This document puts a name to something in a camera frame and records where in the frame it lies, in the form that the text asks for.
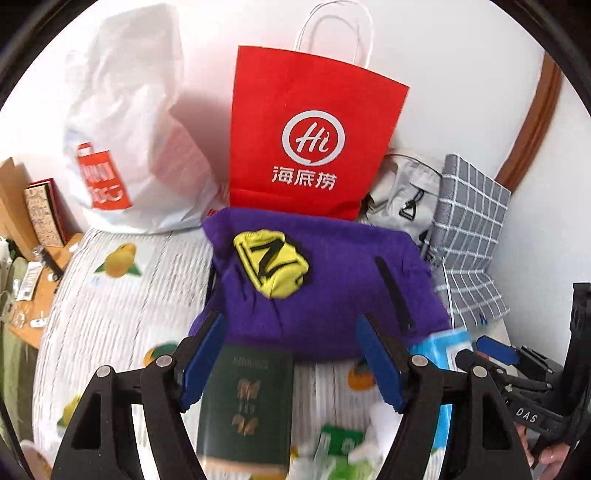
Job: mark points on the red-edged book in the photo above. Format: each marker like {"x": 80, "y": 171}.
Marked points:
{"x": 46, "y": 212}

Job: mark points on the grey checked cushion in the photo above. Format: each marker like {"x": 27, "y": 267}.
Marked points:
{"x": 471, "y": 221}

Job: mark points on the red paper bag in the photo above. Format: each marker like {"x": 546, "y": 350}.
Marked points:
{"x": 314, "y": 92}

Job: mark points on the yellow and black cloth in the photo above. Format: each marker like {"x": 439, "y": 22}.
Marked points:
{"x": 244, "y": 242}

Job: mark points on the dark green book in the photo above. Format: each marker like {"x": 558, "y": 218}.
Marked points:
{"x": 244, "y": 415}

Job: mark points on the wooden side table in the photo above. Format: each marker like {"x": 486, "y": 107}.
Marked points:
{"x": 46, "y": 286}

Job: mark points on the wooden headboard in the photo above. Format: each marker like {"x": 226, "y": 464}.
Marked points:
{"x": 14, "y": 203}

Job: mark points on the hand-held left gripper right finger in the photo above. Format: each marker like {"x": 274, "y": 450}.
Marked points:
{"x": 381, "y": 364}

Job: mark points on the grey backpack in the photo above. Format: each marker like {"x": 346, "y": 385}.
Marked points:
{"x": 401, "y": 180}

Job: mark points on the green cloth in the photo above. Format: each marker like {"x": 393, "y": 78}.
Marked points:
{"x": 14, "y": 360}

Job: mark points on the white tube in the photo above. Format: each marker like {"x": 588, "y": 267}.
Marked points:
{"x": 30, "y": 279}

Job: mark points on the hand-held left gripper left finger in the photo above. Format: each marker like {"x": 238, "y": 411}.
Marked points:
{"x": 203, "y": 364}

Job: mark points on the blue tissue box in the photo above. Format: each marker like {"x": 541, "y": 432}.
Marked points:
{"x": 443, "y": 344}

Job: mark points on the green packet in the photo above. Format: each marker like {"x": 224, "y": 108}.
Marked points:
{"x": 341, "y": 443}

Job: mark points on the person's right hand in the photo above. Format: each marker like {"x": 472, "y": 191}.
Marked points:
{"x": 556, "y": 454}

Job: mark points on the purple fabric storage bin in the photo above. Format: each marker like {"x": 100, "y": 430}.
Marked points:
{"x": 332, "y": 295}

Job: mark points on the orange-print tablecloth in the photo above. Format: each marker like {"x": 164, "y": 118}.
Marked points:
{"x": 115, "y": 323}

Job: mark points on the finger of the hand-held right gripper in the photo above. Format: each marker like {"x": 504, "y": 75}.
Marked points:
{"x": 475, "y": 360}
{"x": 498, "y": 350}

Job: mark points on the white plastic shopping bag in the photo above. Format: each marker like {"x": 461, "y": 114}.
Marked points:
{"x": 115, "y": 115}

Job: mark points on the brown wooden door frame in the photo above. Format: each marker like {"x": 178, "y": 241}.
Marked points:
{"x": 535, "y": 124}

